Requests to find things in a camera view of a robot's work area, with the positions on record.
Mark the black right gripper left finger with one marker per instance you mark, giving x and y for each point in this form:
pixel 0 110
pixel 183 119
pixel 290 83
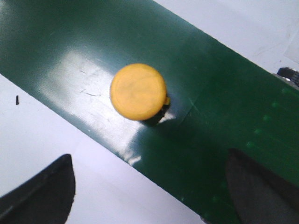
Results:
pixel 46 198

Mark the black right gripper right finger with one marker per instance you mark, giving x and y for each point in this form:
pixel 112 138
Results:
pixel 259 195

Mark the green conveyor belt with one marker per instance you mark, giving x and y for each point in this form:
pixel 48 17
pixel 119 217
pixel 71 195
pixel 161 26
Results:
pixel 65 53

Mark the black conveyor roller knob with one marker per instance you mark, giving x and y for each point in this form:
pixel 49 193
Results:
pixel 290 74

